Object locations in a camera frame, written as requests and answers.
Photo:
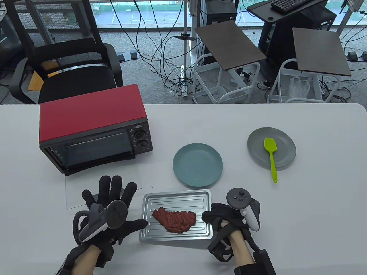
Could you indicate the white metal frame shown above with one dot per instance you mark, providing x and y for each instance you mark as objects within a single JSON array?
[{"x": 345, "y": 20}]

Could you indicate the grey left hand controller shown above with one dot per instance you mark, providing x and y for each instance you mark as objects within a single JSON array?
[{"x": 117, "y": 214}]

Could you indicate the silver baking tray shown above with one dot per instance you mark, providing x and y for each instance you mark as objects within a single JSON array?
[{"x": 177, "y": 200}]

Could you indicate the person's left hand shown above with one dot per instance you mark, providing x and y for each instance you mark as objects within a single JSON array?
[{"x": 114, "y": 194}]

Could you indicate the black computer tower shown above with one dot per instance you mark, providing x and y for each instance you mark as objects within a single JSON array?
[{"x": 218, "y": 11}]

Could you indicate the person's right forearm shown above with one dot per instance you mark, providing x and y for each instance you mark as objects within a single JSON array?
[{"x": 240, "y": 246}]

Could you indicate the black computer desk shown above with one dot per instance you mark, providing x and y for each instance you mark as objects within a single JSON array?
[{"x": 286, "y": 40}]

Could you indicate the clear plastic bag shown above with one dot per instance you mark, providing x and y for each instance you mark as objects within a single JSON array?
[{"x": 298, "y": 87}]

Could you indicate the black keyboard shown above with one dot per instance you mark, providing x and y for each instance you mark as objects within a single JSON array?
[{"x": 286, "y": 5}]

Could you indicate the grey round plate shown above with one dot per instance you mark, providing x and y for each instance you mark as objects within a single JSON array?
[{"x": 258, "y": 146}]

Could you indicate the brown top white side table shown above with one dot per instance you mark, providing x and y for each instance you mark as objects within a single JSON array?
[
  {"x": 318, "y": 51},
  {"x": 229, "y": 43}
]

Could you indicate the white metal post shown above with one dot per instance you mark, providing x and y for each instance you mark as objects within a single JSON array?
[{"x": 187, "y": 43}]

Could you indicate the green dessert spatula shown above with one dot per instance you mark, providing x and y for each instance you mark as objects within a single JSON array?
[{"x": 270, "y": 146}]

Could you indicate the grey foot pedal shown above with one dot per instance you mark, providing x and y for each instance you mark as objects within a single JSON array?
[
  {"x": 121, "y": 57},
  {"x": 134, "y": 54}
]

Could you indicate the brown paper envelope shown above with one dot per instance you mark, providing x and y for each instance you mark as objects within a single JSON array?
[{"x": 35, "y": 83}]

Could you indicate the red oven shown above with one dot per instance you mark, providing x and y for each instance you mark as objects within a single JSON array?
[{"x": 91, "y": 111}]

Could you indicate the grey hand controller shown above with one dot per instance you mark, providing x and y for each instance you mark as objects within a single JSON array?
[
  {"x": 239, "y": 197},
  {"x": 117, "y": 214}
]

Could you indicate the teal round plate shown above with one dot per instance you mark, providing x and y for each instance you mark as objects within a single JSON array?
[{"x": 195, "y": 163}]

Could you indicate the grey right hand controller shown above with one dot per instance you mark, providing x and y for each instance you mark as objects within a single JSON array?
[{"x": 239, "y": 197}]

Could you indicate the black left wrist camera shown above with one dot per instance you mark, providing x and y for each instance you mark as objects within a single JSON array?
[{"x": 105, "y": 256}]

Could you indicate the black office chair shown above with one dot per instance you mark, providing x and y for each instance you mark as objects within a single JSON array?
[{"x": 77, "y": 83}]

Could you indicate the red raw steak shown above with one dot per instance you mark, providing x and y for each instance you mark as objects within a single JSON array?
[{"x": 175, "y": 220}]

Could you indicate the person's right hand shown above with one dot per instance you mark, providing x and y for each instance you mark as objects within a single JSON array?
[{"x": 220, "y": 213}]

